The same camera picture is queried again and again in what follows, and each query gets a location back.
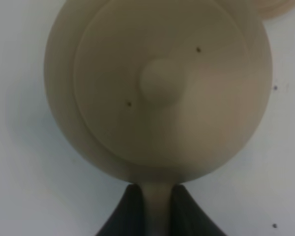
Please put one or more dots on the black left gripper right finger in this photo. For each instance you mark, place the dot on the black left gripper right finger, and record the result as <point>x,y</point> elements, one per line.
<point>187,218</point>

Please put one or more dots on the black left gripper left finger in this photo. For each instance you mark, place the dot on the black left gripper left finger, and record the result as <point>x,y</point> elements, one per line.
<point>128,219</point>

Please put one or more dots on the beige teapot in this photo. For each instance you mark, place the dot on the beige teapot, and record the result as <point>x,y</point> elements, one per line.
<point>158,92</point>

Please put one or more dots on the beige teapot saucer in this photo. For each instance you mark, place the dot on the beige teapot saucer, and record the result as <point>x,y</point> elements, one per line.
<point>268,9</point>

